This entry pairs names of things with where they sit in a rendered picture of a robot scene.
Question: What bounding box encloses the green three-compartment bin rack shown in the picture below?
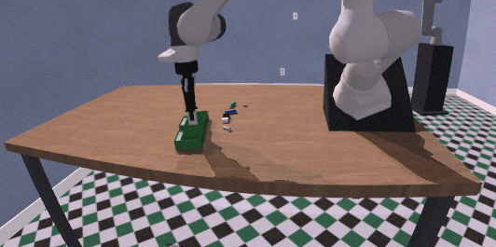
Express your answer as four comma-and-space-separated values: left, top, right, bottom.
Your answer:
174, 111, 209, 150

